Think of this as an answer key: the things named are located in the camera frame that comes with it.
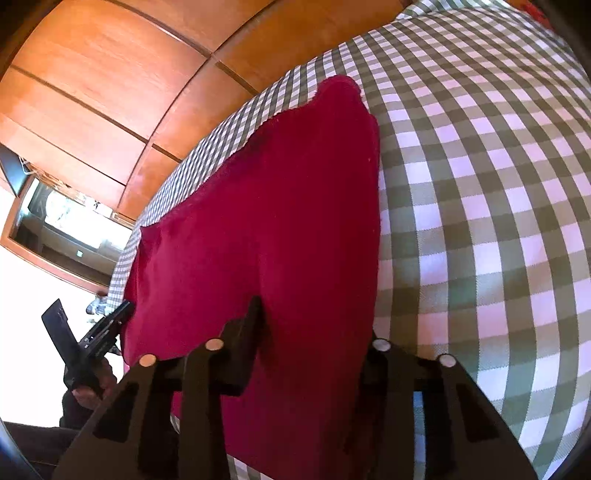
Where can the green checked bed cover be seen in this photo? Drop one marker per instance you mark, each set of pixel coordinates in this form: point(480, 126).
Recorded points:
point(484, 119)

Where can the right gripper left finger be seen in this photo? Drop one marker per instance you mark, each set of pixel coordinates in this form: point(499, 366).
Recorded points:
point(164, 420)

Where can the person's left hand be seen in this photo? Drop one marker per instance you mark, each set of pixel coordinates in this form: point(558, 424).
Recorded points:
point(88, 397)

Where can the wooden framed window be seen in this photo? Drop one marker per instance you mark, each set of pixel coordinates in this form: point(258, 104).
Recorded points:
point(75, 242)

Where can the wooden panelled headboard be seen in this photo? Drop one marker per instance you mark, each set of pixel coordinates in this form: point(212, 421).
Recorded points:
point(109, 96)

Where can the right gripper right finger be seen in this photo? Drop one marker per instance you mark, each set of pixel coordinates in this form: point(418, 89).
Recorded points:
point(465, 436)

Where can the colourful checked pillow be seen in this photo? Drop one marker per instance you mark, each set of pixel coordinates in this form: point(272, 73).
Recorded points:
point(532, 10)

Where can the red sweater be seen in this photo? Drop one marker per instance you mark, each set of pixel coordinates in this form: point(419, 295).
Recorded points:
point(292, 218)

